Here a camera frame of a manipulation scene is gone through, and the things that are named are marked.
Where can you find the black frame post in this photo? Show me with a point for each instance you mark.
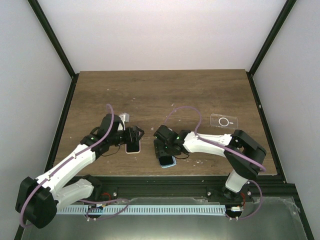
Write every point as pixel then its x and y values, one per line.
pixel 276 27
pixel 44 22

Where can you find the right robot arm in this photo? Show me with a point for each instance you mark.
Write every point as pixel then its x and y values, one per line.
pixel 243 153

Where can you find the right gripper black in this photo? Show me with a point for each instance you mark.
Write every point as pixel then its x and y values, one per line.
pixel 160 152

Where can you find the right black frame post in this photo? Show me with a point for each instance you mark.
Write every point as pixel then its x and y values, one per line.
pixel 276 27

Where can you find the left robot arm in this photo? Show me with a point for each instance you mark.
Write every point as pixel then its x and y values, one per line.
pixel 41 198

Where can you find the light blue slotted cable duct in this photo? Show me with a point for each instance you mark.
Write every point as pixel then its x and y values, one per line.
pixel 203 210

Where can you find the clear magsafe phone case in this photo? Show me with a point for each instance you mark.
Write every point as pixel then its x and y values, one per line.
pixel 223 121

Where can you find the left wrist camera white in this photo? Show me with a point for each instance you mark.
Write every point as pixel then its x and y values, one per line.
pixel 125 117

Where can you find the white phone case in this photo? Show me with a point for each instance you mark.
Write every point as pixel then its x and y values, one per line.
pixel 139 150

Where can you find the pink phone black screen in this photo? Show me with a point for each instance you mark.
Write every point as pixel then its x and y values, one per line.
pixel 132 147

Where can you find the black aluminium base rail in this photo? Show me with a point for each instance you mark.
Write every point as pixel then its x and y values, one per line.
pixel 130 187

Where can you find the left black frame post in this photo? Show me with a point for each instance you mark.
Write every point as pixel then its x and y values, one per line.
pixel 44 22

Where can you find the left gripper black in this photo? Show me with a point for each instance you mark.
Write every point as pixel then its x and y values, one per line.
pixel 135 129

